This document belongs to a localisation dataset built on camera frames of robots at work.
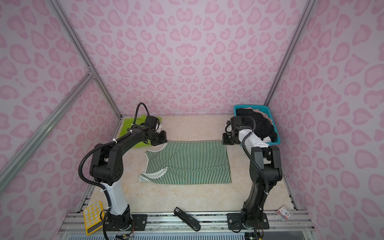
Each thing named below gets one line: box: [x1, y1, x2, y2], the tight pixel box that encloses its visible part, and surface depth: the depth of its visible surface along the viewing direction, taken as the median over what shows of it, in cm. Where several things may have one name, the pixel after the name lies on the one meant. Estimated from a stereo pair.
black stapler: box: [173, 206, 201, 232], surface depth 72 cm
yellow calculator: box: [83, 200, 104, 236], surface depth 75 cm
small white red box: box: [276, 206, 291, 221], surface depth 75 cm
